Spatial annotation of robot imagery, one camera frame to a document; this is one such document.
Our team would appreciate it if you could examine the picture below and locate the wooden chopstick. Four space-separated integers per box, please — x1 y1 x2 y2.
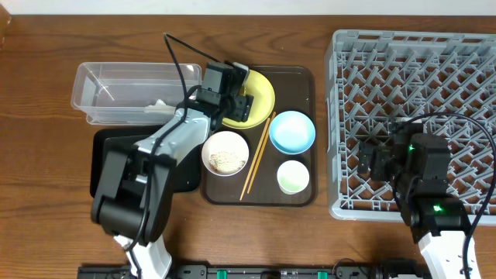
239 117 270 202
246 112 276 195

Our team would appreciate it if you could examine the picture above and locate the small white green cup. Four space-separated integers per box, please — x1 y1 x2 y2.
277 160 310 195

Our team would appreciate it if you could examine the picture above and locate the dark brown serving tray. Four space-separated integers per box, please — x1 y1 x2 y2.
200 66 318 207

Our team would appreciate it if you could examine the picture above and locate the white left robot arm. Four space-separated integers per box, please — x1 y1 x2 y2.
91 62 253 278

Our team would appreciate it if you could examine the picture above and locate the yellow plate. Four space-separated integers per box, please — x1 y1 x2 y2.
222 70 275 129

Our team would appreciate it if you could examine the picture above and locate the left wooden chopstick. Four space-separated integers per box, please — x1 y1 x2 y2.
239 117 270 202

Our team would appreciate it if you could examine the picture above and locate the right wooden chopstick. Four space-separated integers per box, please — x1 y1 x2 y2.
246 112 276 195

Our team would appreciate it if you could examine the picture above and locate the grey dishwasher rack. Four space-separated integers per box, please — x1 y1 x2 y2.
325 29 495 226

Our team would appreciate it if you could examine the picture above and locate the light blue bowl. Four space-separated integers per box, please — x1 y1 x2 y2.
269 111 316 155

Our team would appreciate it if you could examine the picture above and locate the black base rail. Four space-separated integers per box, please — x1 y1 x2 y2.
77 257 431 279

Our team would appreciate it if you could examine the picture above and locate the black waste tray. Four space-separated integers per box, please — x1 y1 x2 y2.
90 126 202 197

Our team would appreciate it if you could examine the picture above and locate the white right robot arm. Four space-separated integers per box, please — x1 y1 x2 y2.
358 133 481 278

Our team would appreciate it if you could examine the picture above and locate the clear plastic bin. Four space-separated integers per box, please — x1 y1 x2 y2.
71 62 202 126

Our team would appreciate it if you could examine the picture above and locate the white bowl with rice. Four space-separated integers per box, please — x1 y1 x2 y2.
201 131 250 177

